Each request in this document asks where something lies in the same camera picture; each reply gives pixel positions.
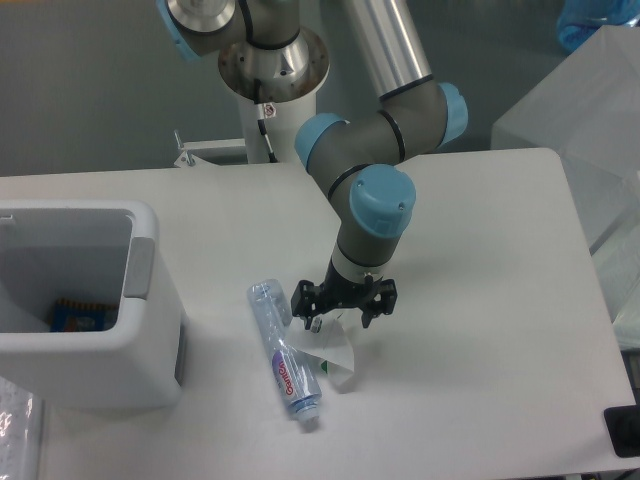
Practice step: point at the black device at table edge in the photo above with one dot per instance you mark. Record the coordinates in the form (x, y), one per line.
(623, 427)

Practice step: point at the crushed clear plastic bottle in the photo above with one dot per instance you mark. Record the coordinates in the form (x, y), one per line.
(296, 381)

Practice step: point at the blue snack wrapper in bin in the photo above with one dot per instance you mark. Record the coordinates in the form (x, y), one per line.
(71, 316)

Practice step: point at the white pedestal foot frame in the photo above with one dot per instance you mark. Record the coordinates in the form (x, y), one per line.
(217, 152)

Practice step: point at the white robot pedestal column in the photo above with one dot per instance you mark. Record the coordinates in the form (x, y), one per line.
(269, 129)

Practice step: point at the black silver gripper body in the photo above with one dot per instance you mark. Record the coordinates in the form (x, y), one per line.
(348, 285)

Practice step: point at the blue plastic bag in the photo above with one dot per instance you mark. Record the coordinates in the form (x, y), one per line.
(580, 19)

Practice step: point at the translucent plastic covered box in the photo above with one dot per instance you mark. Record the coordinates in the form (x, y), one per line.
(587, 111)

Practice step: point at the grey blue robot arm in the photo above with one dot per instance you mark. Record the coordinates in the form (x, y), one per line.
(268, 59)

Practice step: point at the white trash can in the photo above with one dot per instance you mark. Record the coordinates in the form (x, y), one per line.
(90, 251)

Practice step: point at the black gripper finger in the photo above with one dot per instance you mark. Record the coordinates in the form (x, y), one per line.
(379, 299)
(309, 301)

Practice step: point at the clear plastic sheet bottom left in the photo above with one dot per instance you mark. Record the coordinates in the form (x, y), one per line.
(21, 432)

